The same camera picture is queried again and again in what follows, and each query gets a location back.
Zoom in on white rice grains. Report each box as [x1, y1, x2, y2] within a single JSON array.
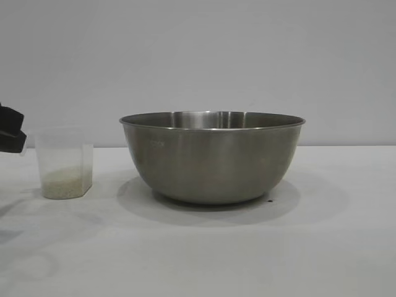
[[42, 166, 93, 199]]

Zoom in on stainless steel mixing bowl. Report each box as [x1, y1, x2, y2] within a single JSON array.
[[118, 110, 305, 205]]

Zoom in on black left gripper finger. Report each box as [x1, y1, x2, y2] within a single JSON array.
[[0, 103, 25, 139], [0, 129, 27, 155]]

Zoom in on clear plastic measuring cup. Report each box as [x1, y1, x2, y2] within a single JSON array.
[[34, 126, 95, 199]]

